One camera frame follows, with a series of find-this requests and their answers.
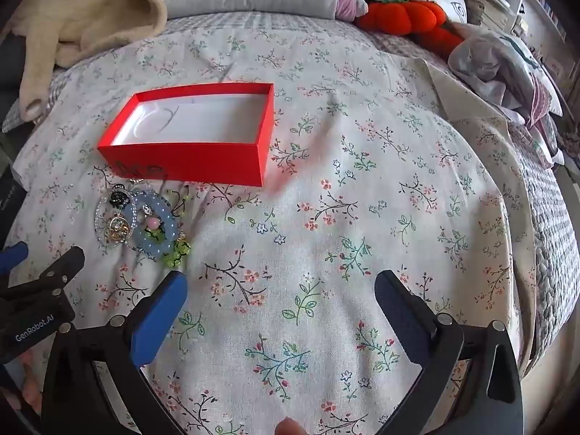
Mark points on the beige fleece blanket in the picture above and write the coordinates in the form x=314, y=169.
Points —
x=90, y=13

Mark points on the orange pumpkin plush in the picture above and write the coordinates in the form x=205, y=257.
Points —
x=403, y=16

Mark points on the red cardboard box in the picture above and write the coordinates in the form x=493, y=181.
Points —
x=181, y=158

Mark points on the black mouse-shaped hair clip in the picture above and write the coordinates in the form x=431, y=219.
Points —
x=118, y=197

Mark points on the stack of books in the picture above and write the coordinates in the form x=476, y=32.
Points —
x=487, y=7

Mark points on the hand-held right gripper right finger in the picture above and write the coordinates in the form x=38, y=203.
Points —
x=403, y=317

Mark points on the person's left hand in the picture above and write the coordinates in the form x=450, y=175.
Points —
x=28, y=396

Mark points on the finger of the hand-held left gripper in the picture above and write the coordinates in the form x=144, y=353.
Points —
x=59, y=267
x=11, y=258

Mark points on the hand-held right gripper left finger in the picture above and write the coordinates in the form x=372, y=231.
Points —
x=158, y=308

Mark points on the crumpled grey printed cloth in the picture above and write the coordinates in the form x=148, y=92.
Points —
x=494, y=63

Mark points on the floral bed sheet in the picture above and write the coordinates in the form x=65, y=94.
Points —
x=362, y=190

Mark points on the person's right hand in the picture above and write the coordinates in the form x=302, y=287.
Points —
x=290, y=427

